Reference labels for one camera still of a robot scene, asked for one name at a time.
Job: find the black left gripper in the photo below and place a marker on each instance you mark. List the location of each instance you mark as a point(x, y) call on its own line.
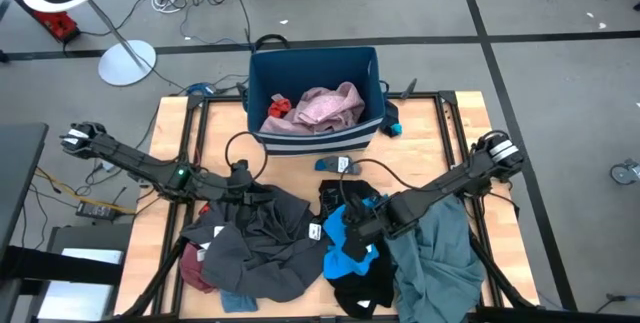
point(241, 178)

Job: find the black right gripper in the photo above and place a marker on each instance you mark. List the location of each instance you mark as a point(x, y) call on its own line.
point(395, 215)

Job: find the bright blue garment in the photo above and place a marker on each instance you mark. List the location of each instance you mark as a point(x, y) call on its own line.
point(335, 263)

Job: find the black garment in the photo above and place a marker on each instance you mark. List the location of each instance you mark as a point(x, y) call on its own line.
point(360, 293)

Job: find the dark grey shirt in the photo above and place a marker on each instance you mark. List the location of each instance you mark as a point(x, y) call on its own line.
point(265, 253)

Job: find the coral orange garment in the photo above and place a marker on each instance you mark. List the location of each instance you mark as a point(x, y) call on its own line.
point(204, 209)

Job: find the grey blue sock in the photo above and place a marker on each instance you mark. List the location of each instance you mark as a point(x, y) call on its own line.
point(327, 164)

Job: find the teal grey shirt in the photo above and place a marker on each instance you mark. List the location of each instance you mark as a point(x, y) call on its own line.
point(440, 263)

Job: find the red small garment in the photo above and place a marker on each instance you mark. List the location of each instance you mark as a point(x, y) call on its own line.
point(279, 108)

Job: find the maroon garment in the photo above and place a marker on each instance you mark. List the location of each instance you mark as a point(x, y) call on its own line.
point(192, 270)

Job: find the dusty blue small garment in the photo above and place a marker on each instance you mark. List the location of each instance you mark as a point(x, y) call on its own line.
point(239, 303)

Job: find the pink knit garment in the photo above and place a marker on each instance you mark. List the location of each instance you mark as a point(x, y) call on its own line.
point(325, 110)

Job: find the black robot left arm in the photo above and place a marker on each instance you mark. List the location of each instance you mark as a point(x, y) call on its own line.
point(145, 165)

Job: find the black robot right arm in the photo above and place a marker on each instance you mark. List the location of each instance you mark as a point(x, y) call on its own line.
point(465, 173)

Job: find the dark teal sock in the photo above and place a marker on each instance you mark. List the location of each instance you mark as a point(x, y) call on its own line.
point(390, 118)

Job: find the navy white striped fabric basket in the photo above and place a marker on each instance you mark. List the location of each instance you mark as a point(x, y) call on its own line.
point(310, 65)

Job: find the black power adapter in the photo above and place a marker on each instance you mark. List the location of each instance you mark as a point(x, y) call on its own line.
point(95, 210)

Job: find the white floor stand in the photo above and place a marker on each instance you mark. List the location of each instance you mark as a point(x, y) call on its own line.
point(127, 63)

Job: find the grey cabinet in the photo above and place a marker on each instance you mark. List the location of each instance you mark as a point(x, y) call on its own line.
point(80, 283)

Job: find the black bar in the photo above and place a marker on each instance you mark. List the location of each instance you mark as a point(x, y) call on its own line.
point(50, 265)

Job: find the black side desk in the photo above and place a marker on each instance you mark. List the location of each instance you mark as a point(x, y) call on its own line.
point(20, 178)

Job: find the red tool cart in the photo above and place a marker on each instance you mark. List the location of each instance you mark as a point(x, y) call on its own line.
point(55, 25)

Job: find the grey caster wheel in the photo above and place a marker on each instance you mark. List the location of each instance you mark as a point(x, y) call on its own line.
point(625, 173)

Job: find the black aluminium table frame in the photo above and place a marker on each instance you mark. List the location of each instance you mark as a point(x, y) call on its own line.
point(446, 97)

